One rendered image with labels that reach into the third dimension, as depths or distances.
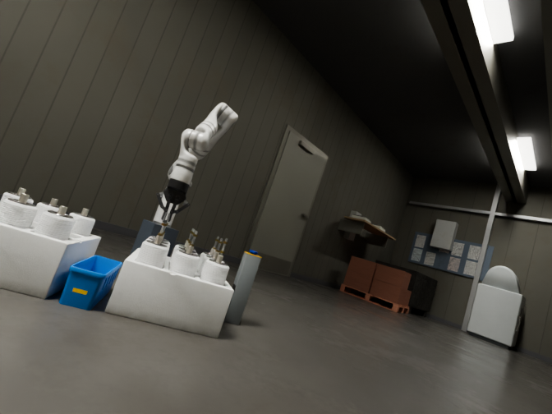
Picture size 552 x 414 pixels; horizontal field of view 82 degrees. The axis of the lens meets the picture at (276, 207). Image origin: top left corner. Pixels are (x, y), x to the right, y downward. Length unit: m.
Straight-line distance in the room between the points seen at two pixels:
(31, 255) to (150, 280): 0.36
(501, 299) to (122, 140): 6.53
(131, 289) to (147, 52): 2.96
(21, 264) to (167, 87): 2.88
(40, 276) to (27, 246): 0.10
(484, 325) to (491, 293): 0.59
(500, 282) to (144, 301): 6.63
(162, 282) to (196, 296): 0.13
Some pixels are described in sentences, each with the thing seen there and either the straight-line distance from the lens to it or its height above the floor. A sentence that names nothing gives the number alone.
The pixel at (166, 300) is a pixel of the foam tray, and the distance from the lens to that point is 1.20.
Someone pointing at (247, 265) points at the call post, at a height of 0.26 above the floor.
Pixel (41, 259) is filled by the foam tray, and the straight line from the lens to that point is 1.23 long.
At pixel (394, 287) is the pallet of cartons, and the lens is 5.98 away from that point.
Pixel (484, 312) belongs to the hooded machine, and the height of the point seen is 0.47.
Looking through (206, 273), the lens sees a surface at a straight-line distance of 1.23.
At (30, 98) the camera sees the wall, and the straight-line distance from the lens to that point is 3.45.
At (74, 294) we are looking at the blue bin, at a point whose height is 0.04.
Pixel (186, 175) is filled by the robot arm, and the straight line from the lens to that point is 1.21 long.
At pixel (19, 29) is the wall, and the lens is 3.54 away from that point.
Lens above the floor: 0.37
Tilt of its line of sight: 7 degrees up
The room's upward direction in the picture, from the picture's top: 19 degrees clockwise
